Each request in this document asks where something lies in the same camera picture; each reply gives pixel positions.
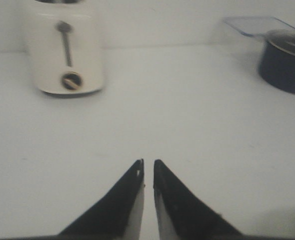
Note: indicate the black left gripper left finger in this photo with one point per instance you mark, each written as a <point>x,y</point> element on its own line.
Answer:
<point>118,214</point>

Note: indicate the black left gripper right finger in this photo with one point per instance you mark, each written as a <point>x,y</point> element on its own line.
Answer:
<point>180,214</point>

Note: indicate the dark blue saucepan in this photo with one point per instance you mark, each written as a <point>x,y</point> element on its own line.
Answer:
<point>277,68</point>

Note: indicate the white two-slot toaster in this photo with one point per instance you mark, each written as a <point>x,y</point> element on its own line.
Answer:
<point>63,42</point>

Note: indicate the glass pot lid blue knob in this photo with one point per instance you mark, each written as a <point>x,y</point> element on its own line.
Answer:
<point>283,40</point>

